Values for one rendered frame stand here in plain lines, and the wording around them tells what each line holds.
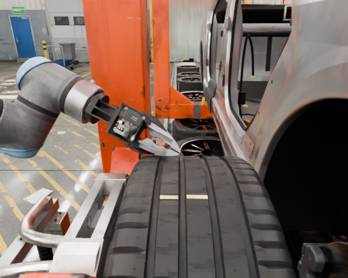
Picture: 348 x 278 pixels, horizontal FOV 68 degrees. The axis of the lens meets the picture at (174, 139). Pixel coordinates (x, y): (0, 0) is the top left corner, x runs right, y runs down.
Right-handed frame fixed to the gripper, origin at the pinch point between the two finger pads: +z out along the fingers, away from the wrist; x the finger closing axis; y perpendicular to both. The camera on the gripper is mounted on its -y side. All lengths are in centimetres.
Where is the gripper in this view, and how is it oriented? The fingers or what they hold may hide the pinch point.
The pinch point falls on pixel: (174, 150)
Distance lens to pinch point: 58.4
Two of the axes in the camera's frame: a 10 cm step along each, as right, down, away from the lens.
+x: 4.8, -8.8, 0.4
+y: -0.2, -0.6, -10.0
